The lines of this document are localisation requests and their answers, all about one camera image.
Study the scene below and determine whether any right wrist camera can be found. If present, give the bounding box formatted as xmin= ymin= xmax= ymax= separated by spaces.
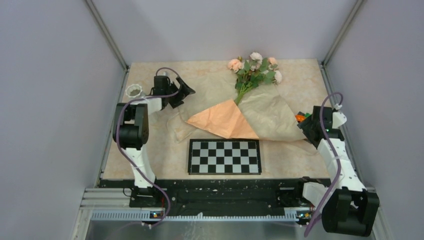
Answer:
xmin=332 ymin=103 xmax=347 ymax=129

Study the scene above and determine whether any black white checkerboard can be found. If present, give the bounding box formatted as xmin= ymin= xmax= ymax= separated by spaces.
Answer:
xmin=187 ymin=138 xmax=262 ymax=175

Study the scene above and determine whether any pink rose flower stem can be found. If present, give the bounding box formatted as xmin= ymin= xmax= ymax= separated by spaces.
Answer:
xmin=234 ymin=60 xmax=262 ymax=105

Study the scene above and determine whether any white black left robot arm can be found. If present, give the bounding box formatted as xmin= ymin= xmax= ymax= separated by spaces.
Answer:
xmin=112 ymin=75 xmax=196 ymax=207

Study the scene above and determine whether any orange kraft wrapping paper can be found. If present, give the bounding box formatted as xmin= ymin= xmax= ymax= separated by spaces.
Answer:
xmin=178 ymin=70 xmax=305 ymax=142

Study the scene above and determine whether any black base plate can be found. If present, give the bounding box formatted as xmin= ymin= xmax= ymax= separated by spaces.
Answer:
xmin=97 ymin=178 xmax=332 ymax=218

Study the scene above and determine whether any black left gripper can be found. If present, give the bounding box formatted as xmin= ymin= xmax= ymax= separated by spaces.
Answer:
xmin=164 ymin=76 xmax=194 ymax=108

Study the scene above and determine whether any white rose flower stem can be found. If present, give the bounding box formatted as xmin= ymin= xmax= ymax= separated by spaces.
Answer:
xmin=249 ymin=52 xmax=283 ymax=85

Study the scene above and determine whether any aluminium frame rail right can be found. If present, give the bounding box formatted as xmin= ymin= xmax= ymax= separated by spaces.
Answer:
xmin=317 ymin=0 xmax=367 ymax=186

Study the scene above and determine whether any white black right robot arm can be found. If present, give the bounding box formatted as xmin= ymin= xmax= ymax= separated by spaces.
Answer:
xmin=293 ymin=105 xmax=380 ymax=237

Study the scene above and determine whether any orange rose flower stem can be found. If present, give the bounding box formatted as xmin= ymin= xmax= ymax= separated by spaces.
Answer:
xmin=227 ymin=58 xmax=244 ymax=91

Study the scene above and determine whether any aluminium front rail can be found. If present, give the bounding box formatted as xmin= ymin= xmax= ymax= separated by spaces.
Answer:
xmin=80 ymin=185 xmax=315 ymax=223

